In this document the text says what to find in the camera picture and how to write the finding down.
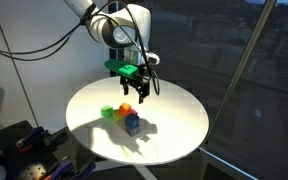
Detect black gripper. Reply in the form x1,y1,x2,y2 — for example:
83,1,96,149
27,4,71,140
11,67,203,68
120,71,150,104

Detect blue block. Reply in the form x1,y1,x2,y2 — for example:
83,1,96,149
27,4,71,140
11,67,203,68
125,113,139,129

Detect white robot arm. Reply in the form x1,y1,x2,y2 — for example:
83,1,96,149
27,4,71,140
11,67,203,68
63,0,160,103

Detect magenta block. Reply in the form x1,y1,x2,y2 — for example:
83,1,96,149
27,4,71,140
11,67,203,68
130,109,138,115

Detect orange block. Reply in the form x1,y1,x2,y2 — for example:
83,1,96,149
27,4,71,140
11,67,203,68
119,103,131,117

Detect yellow block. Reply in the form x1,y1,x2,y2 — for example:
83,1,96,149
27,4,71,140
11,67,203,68
113,110,125,122

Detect green block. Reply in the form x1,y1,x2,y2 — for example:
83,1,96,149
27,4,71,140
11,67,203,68
101,105,113,118

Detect grey block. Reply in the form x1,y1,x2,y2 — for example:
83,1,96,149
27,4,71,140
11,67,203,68
126,127,139,137

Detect round white table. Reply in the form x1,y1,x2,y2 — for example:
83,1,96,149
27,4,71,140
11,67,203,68
66,77,209,165

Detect lower blue orange clamp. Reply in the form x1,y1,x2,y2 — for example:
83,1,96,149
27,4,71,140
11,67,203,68
38,160,96,180

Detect blue orange clamp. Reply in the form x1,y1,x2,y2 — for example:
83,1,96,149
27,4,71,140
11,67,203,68
16,126,48,153
38,160,96,180

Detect upper blue orange clamp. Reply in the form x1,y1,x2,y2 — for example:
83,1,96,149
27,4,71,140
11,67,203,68
16,126,48,153

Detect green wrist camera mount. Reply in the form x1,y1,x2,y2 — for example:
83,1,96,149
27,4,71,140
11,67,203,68
104,59,138,78

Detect table pedestal leg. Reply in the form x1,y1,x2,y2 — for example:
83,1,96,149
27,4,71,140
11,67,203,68
135,165,158,180

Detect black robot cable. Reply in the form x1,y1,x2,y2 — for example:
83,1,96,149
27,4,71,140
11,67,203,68
0,0,161,97

